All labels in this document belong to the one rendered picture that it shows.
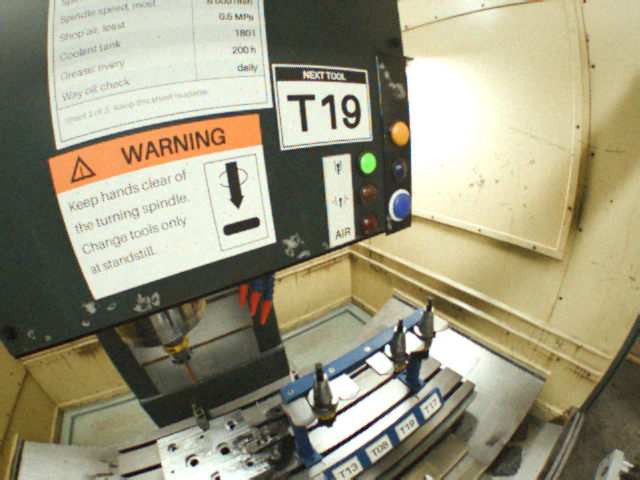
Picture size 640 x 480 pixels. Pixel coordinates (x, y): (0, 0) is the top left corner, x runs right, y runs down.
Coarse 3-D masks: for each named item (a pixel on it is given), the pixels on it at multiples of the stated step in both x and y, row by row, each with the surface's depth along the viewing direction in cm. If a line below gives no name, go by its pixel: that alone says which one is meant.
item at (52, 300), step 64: (0, 0) 5; (320, 0) 18; (384, 0) 21; (0, 64) 7; (320, 64) 20; (0, 128) 9; (0, 192) 10; (320, 192) 24; (384, 192) 28; (0, 256) 10; (64, 256) 14; (256, 256) 22; (320, 256) 27; (0, 320) 11; (64, 320) 14; (128, 320) 18
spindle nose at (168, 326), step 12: (204, 300) 39; (168, 312) 31; (180, 312) 33; (192, 312) 35; (204, 312) 38; (132, 324) 29; (144, 324) 30; (156, 324) 30; (168, 324) 31; (180, 324) 33; (192, 324) 35; (120, 336) 32; (132, 336) 30; (144, 336) 30; (156, 336) 31; (168, 336) 32; (180, 336) 33
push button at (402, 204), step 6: (402, 192) 29; (396, 198) 29; (402, 198) 29; (408, 198) 29; (396, 204) 29; (402, 204) 29; (408, 204) 30; (396, 210) 29; (402, 210) 29; (408, 210) 30; (396, 216) 29; (402, 216) 30
